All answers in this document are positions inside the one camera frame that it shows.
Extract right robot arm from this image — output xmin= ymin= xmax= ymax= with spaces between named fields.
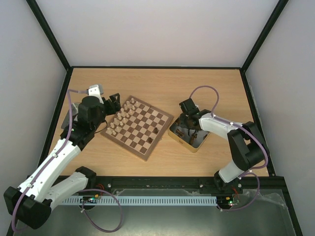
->
xmin=179 ymin=98 xmax=268 ymax=193

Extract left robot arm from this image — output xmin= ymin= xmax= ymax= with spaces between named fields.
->
xmin=3 ymin=91 xmax=121 ymax=233

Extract dark pieces in tin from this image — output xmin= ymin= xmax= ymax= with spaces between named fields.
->
xmin=174 ymin=125 xmax=210 ymax=148

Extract wooden chess board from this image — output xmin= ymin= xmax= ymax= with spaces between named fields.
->
xmin=101 ymin=96 xmax=173 ymax=161

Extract gold metal tin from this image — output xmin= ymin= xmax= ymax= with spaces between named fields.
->
xmin=168 ymin=113 xmax=211 ymax=153

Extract tin lid on table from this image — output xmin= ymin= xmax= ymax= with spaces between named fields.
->
xmin=61 ymin=102 xmax=81 ymax=128

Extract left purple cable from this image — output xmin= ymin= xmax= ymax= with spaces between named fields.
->
xmin=11 ymin=88 xmax=89 ymax=233

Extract blue cable duct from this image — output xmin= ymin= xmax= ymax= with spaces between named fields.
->
xmin=61 ymin=196 xmax=217 ymax=206

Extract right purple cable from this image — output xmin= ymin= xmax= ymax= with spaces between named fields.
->
xmin=189 ymin=85 xmax=269 ymax=212

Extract purple cable loop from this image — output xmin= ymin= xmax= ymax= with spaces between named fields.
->
xmin=81 ymin=188 xmax=123 ymax=233

